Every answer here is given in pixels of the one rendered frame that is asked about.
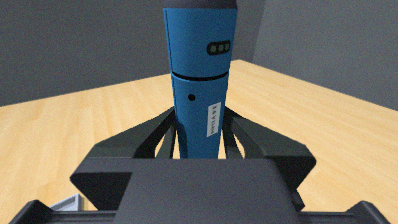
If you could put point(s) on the blue electric screwdriver barrel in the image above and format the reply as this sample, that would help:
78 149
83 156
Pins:
200 36

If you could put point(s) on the grey rectangular tray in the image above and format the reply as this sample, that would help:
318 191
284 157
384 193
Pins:
71 203

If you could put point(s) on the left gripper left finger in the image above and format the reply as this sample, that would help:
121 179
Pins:
141 140

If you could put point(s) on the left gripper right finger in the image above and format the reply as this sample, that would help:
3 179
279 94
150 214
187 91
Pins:
294 159

